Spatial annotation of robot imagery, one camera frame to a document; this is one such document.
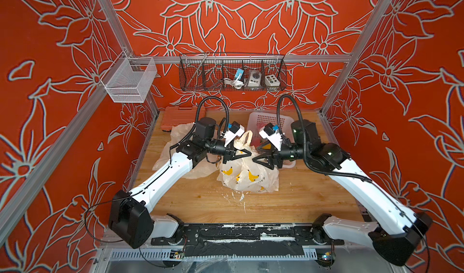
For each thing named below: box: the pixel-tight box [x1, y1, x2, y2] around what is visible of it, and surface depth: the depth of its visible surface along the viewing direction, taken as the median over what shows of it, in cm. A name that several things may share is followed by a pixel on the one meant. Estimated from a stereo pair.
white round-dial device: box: [247, 70, 262, 88], surface depth 93 cm
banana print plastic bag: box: [217, 129, 280, 194], surface depth 66 cm
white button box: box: [264, 74, 281, 87], surface depth 97 cm
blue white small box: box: [234, 67, 245, 81], surface depth 85 cm
